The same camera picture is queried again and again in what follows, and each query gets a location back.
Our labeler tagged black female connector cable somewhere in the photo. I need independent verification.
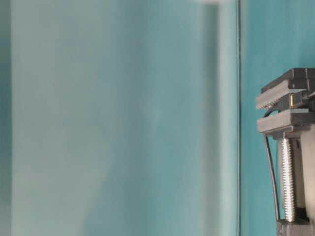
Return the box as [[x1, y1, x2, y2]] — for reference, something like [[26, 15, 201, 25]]
[[262, 109, 282, 220]]

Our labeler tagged blue USB female connector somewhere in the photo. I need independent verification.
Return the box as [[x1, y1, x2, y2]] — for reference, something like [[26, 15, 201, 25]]
[[290, 93, 295, 109]]

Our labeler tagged grey bench vise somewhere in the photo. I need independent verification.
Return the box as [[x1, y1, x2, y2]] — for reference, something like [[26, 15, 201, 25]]
[[256, 68, 315, 236]]

